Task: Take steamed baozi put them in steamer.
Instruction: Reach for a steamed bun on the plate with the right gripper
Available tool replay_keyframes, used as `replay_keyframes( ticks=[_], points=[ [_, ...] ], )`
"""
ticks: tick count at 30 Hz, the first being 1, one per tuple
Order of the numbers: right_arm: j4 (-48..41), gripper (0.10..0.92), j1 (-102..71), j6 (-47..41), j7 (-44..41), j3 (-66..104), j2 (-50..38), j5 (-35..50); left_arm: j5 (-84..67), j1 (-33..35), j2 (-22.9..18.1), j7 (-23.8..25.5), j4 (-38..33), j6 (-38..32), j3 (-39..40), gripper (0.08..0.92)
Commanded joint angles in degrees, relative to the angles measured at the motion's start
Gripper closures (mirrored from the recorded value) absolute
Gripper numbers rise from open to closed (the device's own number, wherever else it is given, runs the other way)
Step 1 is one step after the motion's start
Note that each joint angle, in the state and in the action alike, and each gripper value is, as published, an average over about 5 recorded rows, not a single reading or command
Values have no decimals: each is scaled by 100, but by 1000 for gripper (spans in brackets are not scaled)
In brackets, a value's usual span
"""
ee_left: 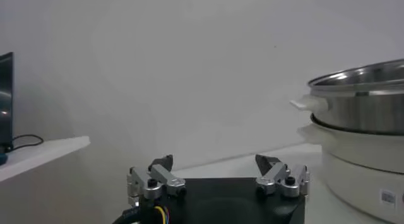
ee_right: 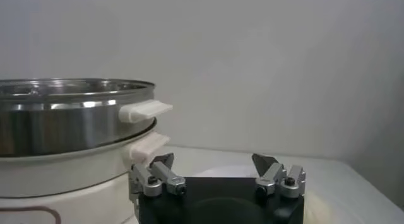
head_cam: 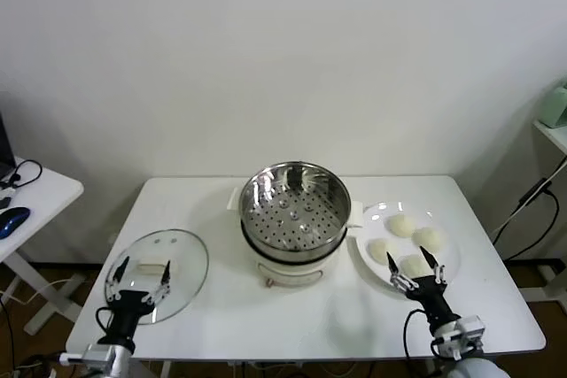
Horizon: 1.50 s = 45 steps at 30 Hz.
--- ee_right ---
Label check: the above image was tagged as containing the stainless steel steamer basket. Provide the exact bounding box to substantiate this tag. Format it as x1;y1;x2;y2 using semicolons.
0;78;174;158

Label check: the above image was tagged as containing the white electric cooking pot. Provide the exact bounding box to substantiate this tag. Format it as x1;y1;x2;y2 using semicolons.
0;117;172;224

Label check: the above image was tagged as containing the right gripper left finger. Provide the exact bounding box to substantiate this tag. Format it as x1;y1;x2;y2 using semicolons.
128;152;187;199

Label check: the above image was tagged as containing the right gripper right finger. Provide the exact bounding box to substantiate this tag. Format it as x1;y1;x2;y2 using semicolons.
251;153;307;199

